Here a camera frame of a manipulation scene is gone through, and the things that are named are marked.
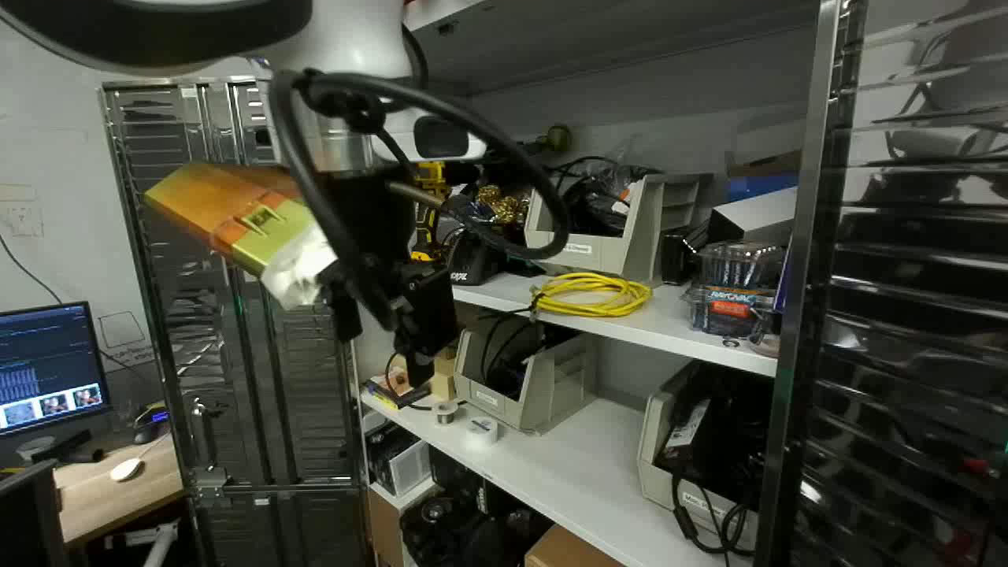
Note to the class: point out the black equipment pile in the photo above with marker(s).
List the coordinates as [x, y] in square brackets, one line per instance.
[458, 520]

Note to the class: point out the grey tape roll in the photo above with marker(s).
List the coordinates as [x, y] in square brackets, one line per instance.
[452, 411]

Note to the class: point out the small white box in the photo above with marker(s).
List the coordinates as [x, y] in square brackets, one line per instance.
[758, 214]

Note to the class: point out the pack of batteries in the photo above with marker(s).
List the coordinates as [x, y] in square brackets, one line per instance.
[737, 264]

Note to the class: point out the white shelf unit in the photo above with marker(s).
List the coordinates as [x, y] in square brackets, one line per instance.
[586, 473]

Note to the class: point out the black battery charger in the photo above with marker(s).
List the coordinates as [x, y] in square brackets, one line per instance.
[474, 264]

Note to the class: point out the black computer monitor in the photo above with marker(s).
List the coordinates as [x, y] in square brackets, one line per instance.
[47, 366]

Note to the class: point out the wooden desk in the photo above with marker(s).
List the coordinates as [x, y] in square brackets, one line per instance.
[104, 507]

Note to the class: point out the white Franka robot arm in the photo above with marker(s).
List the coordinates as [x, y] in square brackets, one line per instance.
[342, 41]

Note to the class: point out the grey tool box bin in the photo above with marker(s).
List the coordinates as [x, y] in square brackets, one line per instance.
[630, 244]

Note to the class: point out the black box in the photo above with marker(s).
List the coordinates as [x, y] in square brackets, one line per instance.
[26, 519]

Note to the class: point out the orange black small device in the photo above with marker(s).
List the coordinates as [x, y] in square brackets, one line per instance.
[733, 309]

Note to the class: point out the grey storage bin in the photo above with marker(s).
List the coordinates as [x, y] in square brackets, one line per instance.
[550, 396]
[656, 447]

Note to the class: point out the black tool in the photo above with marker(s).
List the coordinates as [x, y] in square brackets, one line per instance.
[685, 252]

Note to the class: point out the white tape roll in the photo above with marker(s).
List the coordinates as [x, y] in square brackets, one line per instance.
[482, 427]

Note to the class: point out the white computer mouse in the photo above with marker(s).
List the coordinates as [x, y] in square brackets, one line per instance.
[126, 471]

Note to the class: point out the olive round object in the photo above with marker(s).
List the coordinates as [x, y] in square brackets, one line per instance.
[558, 139]

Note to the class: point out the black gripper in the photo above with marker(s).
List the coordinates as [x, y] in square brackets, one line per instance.
[421, 309]

